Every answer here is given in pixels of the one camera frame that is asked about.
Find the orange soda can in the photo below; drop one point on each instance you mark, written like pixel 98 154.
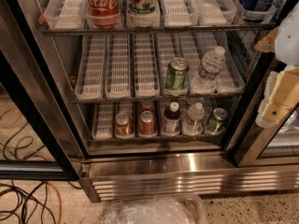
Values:
pixel 123 125

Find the green white soda can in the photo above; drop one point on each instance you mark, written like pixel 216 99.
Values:
pixel 142 12

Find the red soda can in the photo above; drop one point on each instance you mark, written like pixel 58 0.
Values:
pixel 147 106
pixel 147 123

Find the red Coca-Cola can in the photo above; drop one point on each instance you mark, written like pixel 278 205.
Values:
pixel 104 13

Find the green can shelf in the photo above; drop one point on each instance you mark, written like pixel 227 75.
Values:
pixel 176 77
pixel 216 120

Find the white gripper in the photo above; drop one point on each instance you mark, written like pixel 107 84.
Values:
pixel 288 42

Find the small water bottle bottom shelf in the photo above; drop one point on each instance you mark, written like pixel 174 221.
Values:
pixel 192 123

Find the green can bottom shelf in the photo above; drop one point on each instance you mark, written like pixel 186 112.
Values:
pixel 216 120

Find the middle wire shelf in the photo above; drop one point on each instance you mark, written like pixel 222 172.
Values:
pixel 156 98

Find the wire shelf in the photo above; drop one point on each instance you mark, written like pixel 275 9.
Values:
pixel 156 98
pixel 179 138
pixel 160 30

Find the green can middle shelf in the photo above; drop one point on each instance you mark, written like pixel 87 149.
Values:
pixel 176 77

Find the red soda can front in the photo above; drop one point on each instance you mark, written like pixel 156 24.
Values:
pixel 147 123

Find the top wire shelf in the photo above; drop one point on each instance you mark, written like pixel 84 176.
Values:
pixel 160 30

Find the left glass fridge door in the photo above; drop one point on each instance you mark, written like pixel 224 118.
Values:
pixel 27 60

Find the dark juice bottle white cap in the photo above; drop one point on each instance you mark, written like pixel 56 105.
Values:
pixel 171 119

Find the bottom wire shelf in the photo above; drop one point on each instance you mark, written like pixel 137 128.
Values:
pixel 179 138

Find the glass fridge door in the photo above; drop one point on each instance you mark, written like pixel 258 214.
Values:
pixel 248 144
pixel 27 60

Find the water bottle middle shelf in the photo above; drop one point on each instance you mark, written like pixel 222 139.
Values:
pixel 210 66

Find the right glass fridge door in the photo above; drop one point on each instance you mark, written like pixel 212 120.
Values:
pixel 248 144

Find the clear plastic bag bin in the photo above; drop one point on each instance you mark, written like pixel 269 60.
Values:
pixel 162 209

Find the red soda can rear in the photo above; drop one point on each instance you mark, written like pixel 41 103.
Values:
pixel 147 106

